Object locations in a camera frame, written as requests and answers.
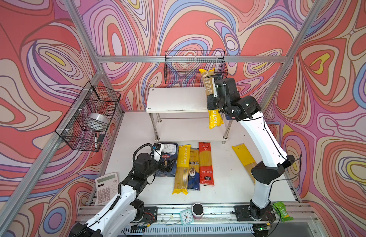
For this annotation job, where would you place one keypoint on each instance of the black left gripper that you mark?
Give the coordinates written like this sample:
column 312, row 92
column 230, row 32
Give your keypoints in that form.
column 168, row 167

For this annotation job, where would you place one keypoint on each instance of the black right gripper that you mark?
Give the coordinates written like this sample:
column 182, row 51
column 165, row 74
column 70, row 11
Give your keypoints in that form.
column 211, row 105

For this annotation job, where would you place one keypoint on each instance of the dark blue Barilla pasta box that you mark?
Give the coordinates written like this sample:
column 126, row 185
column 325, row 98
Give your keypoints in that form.
column 169, row 155

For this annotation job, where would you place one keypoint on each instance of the yellow pastatime spaghetti pack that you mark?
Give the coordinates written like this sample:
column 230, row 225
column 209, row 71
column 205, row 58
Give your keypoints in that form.
column 182, row 171
column 208, row 78

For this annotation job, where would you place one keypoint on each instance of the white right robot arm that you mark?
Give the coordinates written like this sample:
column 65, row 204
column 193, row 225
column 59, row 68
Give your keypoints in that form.
column 274, row 159

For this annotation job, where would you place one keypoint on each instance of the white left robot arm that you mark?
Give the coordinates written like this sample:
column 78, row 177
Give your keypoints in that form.
column 125, row 207

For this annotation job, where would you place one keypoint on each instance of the clear blue spaghetti pack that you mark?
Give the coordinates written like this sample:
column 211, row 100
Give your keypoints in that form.
column 194, row 173

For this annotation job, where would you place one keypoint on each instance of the red spaghetti pack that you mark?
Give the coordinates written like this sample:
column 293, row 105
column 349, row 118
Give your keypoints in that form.
column 205, row 164

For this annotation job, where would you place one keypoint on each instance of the white two-tier shelf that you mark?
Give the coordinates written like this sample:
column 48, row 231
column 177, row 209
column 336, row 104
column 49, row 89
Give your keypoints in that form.
column 180, row 114

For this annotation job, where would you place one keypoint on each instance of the black round speaker can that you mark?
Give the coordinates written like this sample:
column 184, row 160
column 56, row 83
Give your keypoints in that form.
column 197, row 211

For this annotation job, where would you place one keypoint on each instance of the teal alarm clock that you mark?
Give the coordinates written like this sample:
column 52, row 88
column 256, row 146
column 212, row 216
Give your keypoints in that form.
column 186, row 217

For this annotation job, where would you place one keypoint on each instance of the white calculator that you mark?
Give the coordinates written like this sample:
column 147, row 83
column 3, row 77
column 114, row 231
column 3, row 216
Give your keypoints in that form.
column 106, row 188

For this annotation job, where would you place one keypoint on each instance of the yellow spaghetti pack far right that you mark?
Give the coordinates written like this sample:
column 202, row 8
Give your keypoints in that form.
column 245, row 158

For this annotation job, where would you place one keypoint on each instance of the black marker pen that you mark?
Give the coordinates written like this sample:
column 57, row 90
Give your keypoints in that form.
column 95, row 141

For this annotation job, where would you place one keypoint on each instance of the silver tape roll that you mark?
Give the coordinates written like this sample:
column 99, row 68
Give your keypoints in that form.
column 99, row 117

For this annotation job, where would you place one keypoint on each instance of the green snack packet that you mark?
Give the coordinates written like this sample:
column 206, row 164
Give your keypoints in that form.
column 280, row 208

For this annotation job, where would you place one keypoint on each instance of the black wire basket rear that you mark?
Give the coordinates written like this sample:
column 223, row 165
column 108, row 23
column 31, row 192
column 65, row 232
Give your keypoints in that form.
column 181, row 67

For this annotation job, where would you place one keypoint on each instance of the black wire basket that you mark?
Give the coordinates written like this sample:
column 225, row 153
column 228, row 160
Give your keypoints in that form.
column 181, row 67
column 78, row 130

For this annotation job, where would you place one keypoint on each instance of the black wire basket left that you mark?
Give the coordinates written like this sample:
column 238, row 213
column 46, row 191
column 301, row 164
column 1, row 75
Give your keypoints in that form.
column 78, row 130

